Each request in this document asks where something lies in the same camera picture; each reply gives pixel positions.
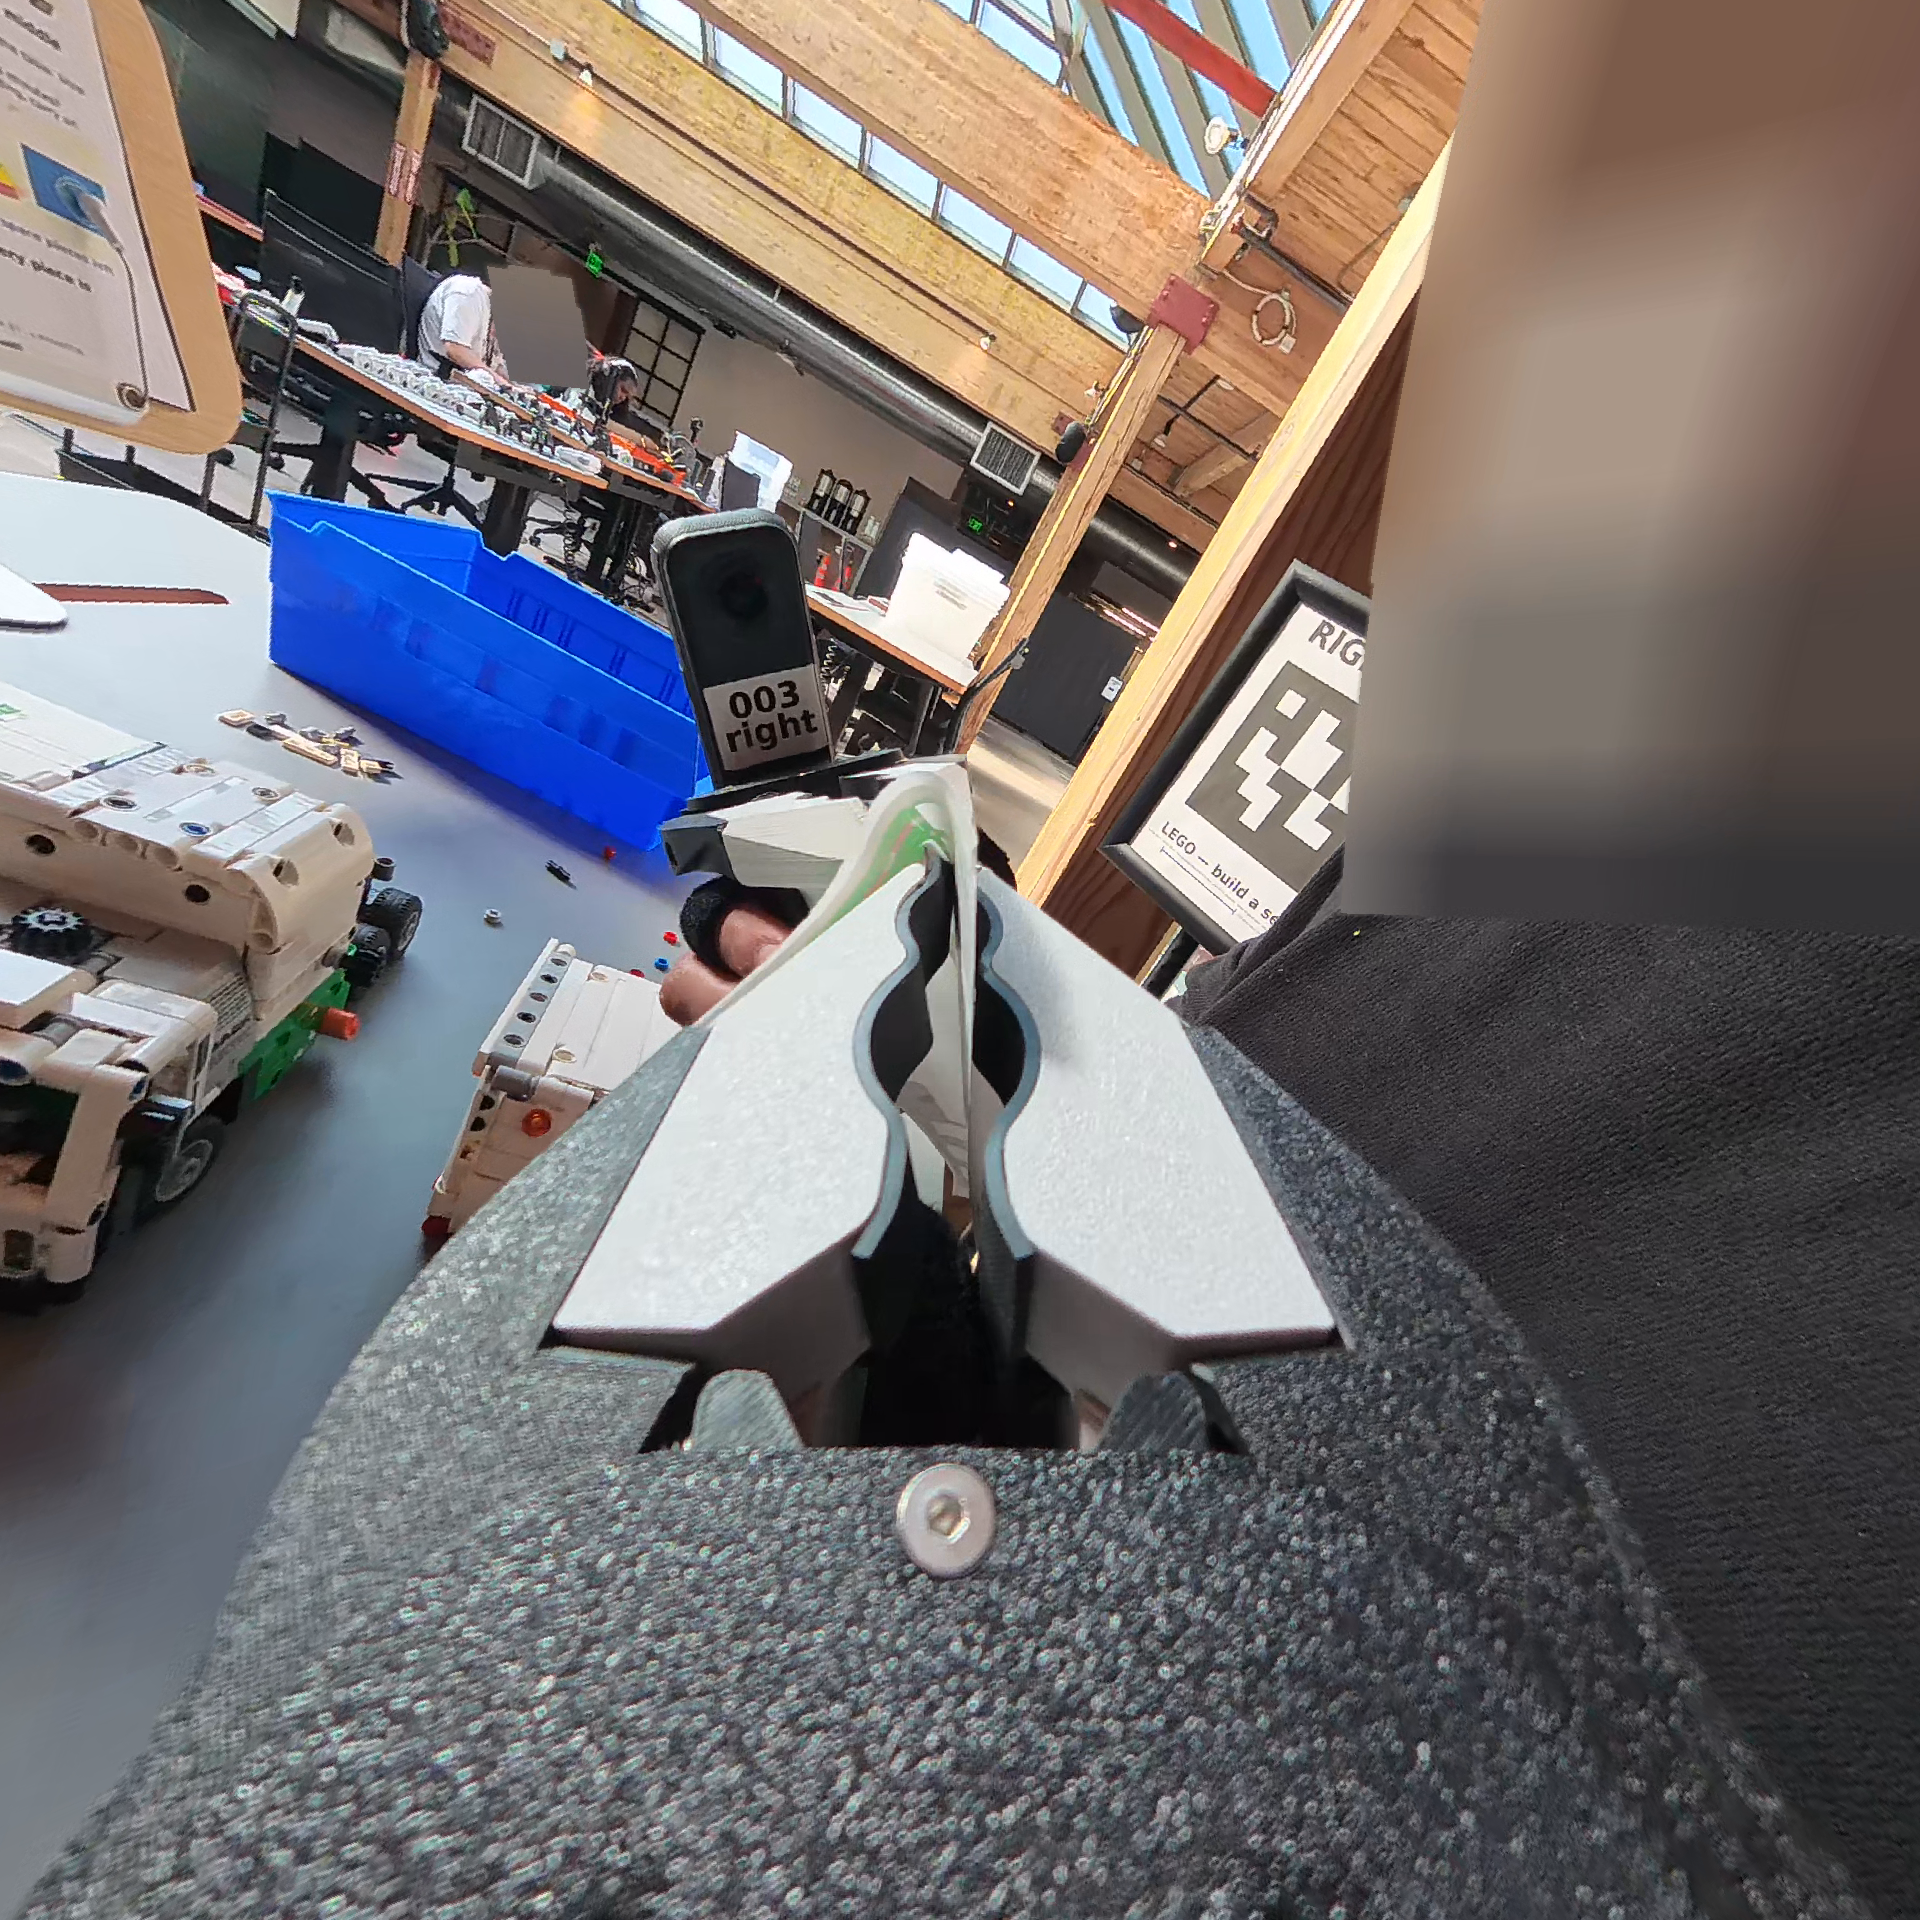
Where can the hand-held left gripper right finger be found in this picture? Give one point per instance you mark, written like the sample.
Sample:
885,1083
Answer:
1155,1186

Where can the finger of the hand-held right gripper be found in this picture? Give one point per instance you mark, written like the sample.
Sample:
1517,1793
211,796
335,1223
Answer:
802,850

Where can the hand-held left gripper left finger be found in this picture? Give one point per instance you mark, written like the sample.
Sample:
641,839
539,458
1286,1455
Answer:
751,1172

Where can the white lego instruction booklet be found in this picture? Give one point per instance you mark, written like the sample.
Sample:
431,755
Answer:
954,1036

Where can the small white lego assembly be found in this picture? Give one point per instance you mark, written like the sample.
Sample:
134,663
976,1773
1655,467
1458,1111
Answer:
557,1081

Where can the cluster of tan lego pieces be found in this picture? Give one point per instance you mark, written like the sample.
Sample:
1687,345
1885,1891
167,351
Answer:
306,739

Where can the white lego truck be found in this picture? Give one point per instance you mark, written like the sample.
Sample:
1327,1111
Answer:
150,961

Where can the person's right hand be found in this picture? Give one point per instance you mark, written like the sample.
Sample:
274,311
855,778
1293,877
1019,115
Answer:
713,990

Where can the white storage box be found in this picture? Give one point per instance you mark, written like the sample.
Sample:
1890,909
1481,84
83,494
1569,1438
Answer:
950,601

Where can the blue plastic bin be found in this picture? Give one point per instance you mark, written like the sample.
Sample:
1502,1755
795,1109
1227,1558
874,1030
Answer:
480,662

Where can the cluttered background work table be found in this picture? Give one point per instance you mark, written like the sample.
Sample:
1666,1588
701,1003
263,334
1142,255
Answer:
495,421

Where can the black framed marker sign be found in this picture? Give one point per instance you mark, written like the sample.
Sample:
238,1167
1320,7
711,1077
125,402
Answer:
1275,751

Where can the person's black sweater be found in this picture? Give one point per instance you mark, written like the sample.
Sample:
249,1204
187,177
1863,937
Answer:
1650,1201

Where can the red-brown strip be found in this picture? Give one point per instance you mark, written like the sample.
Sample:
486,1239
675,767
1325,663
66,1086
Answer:
136,596

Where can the clear board stand base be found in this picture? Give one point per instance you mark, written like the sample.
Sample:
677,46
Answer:
23,601

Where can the wooden board with instruction sheet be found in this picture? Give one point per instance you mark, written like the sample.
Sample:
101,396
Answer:
106,226

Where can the wall air vent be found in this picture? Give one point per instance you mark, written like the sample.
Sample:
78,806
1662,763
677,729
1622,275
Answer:
1002,455
504,142

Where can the thin wooden post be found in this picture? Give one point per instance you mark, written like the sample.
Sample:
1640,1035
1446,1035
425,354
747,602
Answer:
1073,525

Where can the thick wooden post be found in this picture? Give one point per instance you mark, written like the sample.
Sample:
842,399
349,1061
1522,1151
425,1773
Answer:
1259,482

